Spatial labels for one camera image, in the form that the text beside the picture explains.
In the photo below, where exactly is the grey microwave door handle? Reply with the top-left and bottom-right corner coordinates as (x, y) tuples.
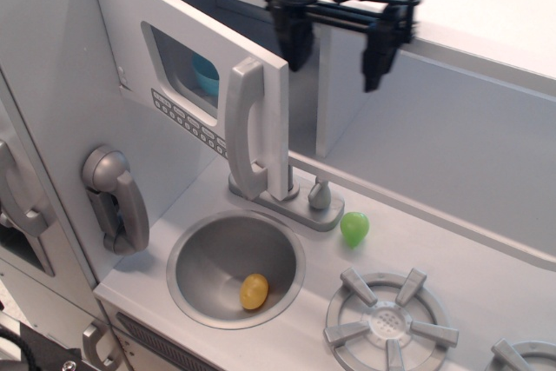
(224, 58), (268, 200)

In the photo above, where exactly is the grey microwave door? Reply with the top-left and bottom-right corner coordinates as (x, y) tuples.
(98, 0), (289, 200)

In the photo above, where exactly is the blue bowl inside microwave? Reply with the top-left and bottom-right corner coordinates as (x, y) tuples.
(192, 53), (220, 96)

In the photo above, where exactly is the grey toy faucet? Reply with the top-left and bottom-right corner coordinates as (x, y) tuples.
(228, 164), (345, 232)

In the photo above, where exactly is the green plastic pear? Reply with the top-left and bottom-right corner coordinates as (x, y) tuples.
(340, 212), (370, 248)

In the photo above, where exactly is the round metal sink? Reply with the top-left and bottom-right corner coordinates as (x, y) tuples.
(166, 209), (306, 329)

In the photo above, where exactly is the yellow plastic lemon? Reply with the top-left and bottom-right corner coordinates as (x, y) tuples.
(239, 274), (269, 310)

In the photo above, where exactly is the grey toy telephone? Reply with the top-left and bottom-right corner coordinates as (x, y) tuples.
(82, 145), (149, 256)

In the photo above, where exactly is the grey stove burner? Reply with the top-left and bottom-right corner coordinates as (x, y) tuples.
(323, 268), (459, 370)
(485, 339), (555, 371)

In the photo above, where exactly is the black device bottom left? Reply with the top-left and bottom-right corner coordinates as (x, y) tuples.
(1, 322), (88, 370)

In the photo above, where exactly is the grey fridge door handle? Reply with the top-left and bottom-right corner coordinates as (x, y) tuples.
(1, 141), (48, 237)

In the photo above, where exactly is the grey oven door handle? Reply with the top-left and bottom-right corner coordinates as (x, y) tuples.
(82, 323), (119, 371)

